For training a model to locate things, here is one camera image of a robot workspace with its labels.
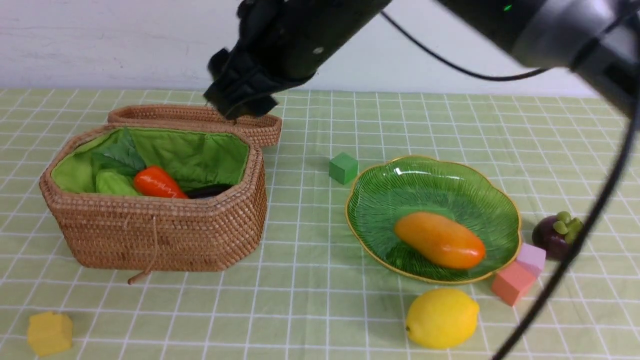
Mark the green glass leaf plate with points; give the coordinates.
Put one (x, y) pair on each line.
(384, 193)

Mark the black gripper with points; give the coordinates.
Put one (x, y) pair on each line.
(281, 45)

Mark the lilac foam cube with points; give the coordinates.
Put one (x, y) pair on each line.
(532, 258)

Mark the dark purple mangosteen toy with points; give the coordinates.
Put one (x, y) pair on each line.
(556, 233)

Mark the purple eggplant toy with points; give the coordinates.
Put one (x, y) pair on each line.
(209, 191)

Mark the yellow lemon toy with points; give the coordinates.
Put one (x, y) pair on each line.
(442, 318)

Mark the orange mango toy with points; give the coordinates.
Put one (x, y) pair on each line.
(441, 240)

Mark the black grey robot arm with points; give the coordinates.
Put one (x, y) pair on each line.
(598, 40)

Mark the green bitter gourd toy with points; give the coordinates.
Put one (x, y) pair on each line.
(111, 182)

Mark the yellow foam block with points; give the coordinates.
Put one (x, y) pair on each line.
(50, 333)

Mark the woven wicker basket lid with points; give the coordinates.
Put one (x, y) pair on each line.
(263, 131)

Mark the woven wicker basket green lining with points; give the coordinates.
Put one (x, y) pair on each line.
(149, 234)

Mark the pink foam cube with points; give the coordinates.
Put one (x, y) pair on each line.
(511, 283)

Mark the orange carrot toy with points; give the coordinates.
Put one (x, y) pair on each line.
(123, 158)

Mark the green foam cube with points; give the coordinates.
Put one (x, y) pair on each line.
(343, 168)

